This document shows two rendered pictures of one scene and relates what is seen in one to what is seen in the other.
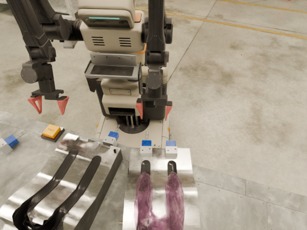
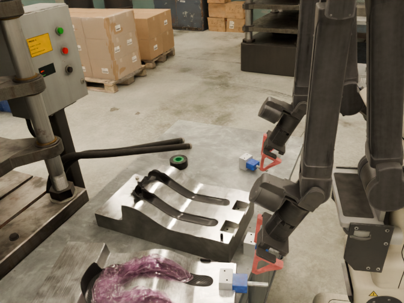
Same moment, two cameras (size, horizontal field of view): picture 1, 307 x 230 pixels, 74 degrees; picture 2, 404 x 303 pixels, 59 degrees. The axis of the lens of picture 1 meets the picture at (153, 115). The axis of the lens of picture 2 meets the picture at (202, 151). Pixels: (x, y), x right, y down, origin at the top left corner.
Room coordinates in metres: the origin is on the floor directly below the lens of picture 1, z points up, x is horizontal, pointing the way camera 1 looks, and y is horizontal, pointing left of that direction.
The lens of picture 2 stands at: (0.52, -0.63, 1.66)
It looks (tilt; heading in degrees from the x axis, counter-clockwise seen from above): 30 degrees down; 98
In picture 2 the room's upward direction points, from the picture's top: 4 degrees counter-clockwise
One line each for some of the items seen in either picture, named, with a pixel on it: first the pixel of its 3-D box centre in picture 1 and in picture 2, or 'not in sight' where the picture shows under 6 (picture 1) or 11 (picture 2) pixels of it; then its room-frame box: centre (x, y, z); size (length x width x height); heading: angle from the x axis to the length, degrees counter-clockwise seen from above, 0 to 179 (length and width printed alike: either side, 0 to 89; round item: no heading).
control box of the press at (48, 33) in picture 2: not in sight; (71, 169); (-0.33, 0.76, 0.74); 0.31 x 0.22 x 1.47; 72
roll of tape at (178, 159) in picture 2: not in sight; (178, 162); (0.22, 0.70, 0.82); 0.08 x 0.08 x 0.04
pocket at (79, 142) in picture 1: (82, 143); (240, 210); (0.50, 0.31, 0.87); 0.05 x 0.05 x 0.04; 72
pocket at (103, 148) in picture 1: (104, 150); (229, 231); (0.47, 0.21, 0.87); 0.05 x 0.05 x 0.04; 72
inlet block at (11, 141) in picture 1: (13, 139); (254, 165); (0.55, 0.66, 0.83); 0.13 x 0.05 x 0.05; 143
